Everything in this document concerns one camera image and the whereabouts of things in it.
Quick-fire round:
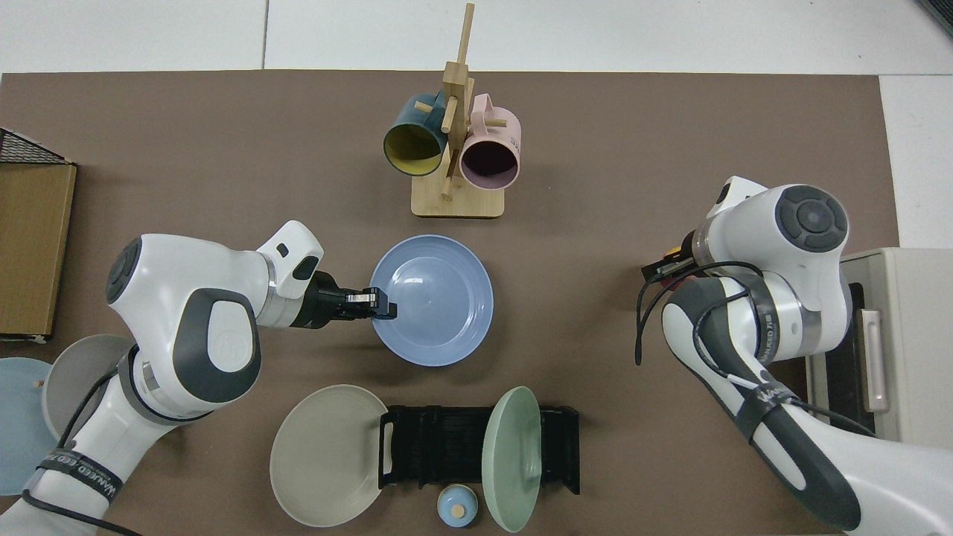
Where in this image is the beige plate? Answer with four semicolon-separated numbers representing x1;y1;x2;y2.
270;384;392;529

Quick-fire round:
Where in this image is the black dish rack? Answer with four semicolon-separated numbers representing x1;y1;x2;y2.
378;404;581;496

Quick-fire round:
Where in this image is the green plate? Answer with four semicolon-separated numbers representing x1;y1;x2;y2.
481;386;543;534

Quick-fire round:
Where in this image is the grey white plate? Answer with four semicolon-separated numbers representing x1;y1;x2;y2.
42;334;138;441

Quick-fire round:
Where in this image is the pale blue plate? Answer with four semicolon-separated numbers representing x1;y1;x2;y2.
0;357;59;497

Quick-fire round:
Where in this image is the brown table cloth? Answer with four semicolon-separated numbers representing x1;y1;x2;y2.
0;71;902;536

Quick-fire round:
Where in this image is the wooden cup stand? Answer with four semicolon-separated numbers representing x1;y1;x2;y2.
411;2;507;219

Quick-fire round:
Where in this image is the dark teal cup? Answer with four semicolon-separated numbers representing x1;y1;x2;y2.
383;92;450;178

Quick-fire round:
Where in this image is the pink cup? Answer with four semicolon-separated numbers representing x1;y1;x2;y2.
459;93;522;191

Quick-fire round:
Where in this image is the small blue round thing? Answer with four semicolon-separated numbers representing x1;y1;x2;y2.
437;484;478;529

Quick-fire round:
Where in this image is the pale toaster oven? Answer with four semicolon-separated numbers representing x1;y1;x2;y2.
806;247;953;449

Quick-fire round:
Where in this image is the dark grey corner object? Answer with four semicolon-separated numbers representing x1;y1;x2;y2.
914;0;953;39

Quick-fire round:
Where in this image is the toaster oven door handle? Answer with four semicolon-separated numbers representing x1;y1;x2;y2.
860;307;891;415

